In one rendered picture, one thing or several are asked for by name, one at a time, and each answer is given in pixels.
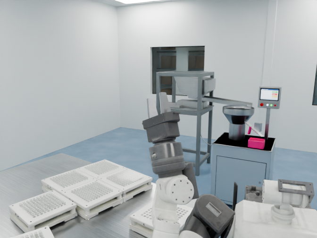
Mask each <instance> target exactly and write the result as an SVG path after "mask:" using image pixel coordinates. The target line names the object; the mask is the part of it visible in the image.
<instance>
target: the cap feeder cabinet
mask: <svg viewBox="0 0 317 238"><path fill-rule="evenodd" d="M228 137H229V133H228V132H224V133H223V134H222V135H221V136H220V137H218V138H217V139H216V140H215V141H214V142H213V143H212V168H211V190H210V194H212V195H215V196H216V197H218V198H219V199H220V200H221V201H223V202H224V203H225V204H230V205H233V194H234V182H236V183H237V185H238V190H237V203H239V202H240V201H242V200H244V194H245V185H247V186H252V185H256V186H257V187H262V186H263V185H262V184H263V180H264V179H265V180H272V176H273V165H274V155H275V141H276V138H272V137H268V140H265V147H264V149H256V148H249V147H248V140H249V138H250V137H253V138H261V139H264V136H262V137H260V136H252V135H245V139H244V140H240V141H237V140H231V139H229V138H228Z"/></svg>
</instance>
